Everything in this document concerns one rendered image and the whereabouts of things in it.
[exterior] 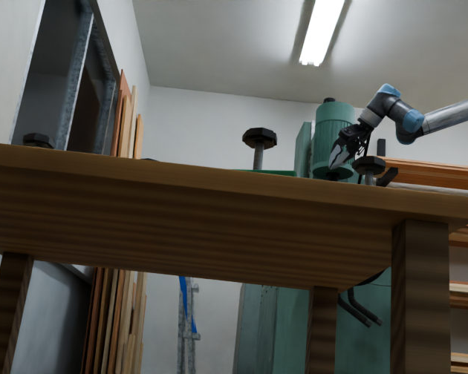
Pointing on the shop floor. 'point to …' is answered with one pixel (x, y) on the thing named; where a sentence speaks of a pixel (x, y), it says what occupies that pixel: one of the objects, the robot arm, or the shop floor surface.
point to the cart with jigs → (223, 237)
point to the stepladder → (187, 289)
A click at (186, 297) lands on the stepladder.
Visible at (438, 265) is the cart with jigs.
